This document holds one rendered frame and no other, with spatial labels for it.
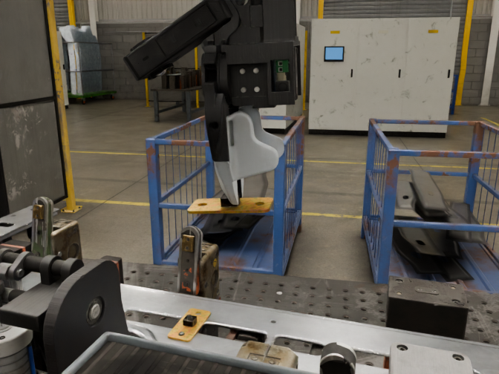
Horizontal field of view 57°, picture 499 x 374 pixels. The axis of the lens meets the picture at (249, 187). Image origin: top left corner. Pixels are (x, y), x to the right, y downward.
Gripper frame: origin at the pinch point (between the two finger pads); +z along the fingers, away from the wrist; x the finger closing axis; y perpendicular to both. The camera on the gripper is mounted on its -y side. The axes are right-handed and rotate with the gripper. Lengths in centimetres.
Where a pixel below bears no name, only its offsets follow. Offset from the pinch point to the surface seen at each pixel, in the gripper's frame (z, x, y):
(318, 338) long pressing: 28.3, 15.5, 7.8
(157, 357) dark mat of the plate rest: 10.7, -12.8, -4.0
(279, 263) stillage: 108, 194, -23
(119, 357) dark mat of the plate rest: 10.5, -13.4, -7.1
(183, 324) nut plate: 26.8, 14.7, -12.6
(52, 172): 84, 303, -235
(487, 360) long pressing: 29.5, 14.7, 30.8
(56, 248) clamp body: 25, 36, -48
